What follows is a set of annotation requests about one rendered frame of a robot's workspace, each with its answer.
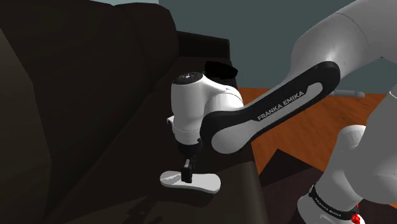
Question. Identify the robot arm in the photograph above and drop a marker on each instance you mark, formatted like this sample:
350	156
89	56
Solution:
192	102

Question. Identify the black flat object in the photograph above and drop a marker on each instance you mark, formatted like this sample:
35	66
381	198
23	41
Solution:
220	70

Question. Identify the white flat oblong object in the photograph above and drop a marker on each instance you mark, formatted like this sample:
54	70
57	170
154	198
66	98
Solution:
204	183

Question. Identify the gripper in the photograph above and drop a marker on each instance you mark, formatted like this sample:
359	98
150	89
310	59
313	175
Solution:
189	148

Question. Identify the dark brown sofa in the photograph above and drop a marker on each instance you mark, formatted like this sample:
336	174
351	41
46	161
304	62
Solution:
77	93

